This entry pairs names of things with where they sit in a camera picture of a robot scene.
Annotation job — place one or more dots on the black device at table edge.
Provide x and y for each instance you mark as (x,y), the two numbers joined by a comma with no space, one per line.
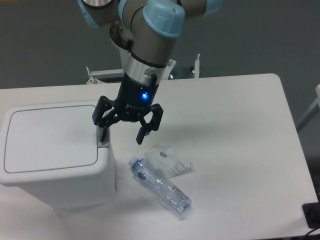
(312,214)

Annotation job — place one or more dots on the white frame at right edge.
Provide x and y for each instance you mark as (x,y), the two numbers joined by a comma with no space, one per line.
(310,112)

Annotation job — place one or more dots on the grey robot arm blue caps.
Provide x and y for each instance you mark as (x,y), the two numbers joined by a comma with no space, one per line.
(150,31)

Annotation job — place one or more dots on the clear plastic bag with label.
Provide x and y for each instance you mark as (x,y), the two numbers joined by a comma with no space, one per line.
(167,161)

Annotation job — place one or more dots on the white plastic trash can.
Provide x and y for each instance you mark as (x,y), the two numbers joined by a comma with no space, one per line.
(53,152)

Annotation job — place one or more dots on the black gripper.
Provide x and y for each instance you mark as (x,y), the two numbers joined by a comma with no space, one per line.
(133,103)

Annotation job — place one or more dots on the crushed clear plastic bottle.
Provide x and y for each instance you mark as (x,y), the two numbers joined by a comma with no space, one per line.
(160,185)

